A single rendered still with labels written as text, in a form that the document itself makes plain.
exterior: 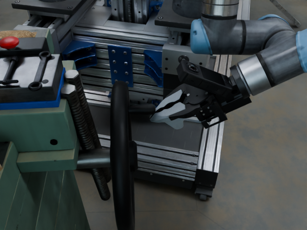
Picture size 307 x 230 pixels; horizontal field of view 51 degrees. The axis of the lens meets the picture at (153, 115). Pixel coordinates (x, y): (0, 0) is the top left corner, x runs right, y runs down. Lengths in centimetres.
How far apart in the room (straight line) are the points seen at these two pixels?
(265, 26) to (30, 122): 50
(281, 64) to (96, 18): 79
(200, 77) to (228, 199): 101
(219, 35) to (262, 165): 110
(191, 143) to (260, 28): 82
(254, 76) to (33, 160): 42
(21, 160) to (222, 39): 45
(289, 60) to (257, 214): 100
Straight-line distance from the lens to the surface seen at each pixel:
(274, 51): 65
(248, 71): 64
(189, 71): 61
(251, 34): 71
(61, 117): 51
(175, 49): 97
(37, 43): 58
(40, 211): 71
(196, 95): 66
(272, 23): 74
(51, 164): 57
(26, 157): 58
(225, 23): 69
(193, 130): 150
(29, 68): 53
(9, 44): 56
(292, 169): 175
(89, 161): 61
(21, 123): 53
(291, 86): 224
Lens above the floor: 129
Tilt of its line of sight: 44 degrees down
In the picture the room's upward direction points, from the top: straight up
